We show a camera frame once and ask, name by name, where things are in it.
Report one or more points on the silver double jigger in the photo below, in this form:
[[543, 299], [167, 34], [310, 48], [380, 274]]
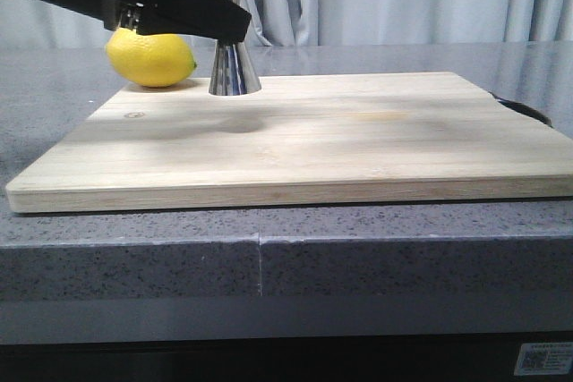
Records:
[[232, 72]]

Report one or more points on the yellow lemon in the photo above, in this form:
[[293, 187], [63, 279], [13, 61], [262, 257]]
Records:
[[154, 61]]

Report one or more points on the wooden cutting board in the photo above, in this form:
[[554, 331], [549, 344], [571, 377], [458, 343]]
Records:
[[299, 140]]

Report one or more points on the white QR label sticker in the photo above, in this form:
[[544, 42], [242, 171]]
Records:
[[544, 359]]

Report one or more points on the black cutting board handle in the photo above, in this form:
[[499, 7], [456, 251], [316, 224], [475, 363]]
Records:
[[524, 110]]

